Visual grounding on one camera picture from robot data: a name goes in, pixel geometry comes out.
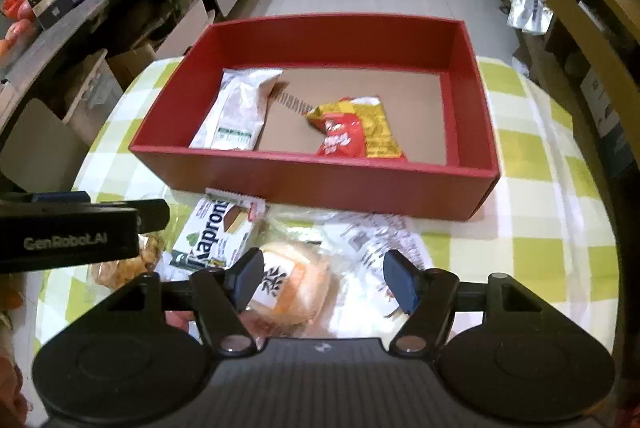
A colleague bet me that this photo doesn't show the wooden chair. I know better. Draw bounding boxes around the wooden chair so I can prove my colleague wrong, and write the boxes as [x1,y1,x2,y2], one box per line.
[547,0,640,209]

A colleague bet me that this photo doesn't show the white snack packet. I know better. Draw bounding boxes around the white snack packet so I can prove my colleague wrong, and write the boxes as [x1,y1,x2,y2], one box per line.
[189,68,283,152]

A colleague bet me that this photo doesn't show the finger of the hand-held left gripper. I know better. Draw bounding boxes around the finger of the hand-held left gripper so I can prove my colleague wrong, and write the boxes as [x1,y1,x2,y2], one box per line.
[0,191,92,209]
[134,199,171,237]

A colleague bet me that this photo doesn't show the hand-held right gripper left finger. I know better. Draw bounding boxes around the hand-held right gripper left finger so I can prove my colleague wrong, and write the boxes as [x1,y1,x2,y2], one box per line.
[106,249,266,356]

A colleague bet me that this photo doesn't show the dark blue box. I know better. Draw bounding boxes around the dark blue box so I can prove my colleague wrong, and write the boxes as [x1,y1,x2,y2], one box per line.
[34,0,82,29]

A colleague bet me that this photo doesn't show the open cardboard box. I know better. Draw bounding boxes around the open cardboard box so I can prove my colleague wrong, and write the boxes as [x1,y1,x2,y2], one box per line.
[107,0,217,93]

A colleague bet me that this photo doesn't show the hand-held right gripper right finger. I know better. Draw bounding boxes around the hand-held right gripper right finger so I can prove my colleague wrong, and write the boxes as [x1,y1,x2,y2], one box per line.
[383,249,546,356]

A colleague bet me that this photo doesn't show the silver foil bag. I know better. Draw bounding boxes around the silver foil bag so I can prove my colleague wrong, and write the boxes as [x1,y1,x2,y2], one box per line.
[507,0,557,37]

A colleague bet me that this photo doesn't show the clear printed packet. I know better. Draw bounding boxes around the clear printed packet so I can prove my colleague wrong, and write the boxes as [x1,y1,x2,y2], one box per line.
[320,213,436,319]

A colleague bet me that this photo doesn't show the red cardboard box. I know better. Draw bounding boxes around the red cardboard box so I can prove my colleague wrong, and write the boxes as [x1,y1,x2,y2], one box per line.
[129,14,501,223]

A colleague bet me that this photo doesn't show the green and white cracker packet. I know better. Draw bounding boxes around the green and white cracker packet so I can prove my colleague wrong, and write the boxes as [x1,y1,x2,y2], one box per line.
[155,188,268,281]

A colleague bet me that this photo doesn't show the light storage box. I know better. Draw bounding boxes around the light storage box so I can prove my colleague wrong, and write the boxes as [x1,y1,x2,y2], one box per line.
[60,48,126,143]

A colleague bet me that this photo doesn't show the bun packet with orange label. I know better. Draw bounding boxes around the bun packet with orange label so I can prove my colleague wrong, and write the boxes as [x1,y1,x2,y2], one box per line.
[235,240,342,339]

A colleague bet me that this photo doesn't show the red fruit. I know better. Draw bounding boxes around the red fruit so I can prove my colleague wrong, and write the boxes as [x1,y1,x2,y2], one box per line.
[0,0,37,54]

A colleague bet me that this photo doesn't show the red and yellow snack packet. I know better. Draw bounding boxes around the red and yellow snack packet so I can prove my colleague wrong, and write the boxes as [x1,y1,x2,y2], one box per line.
[305,95,408,161]

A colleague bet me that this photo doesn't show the golden fried snack packet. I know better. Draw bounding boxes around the golden fried snack packet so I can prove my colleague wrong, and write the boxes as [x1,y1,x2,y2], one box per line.
[87,232,168,289]

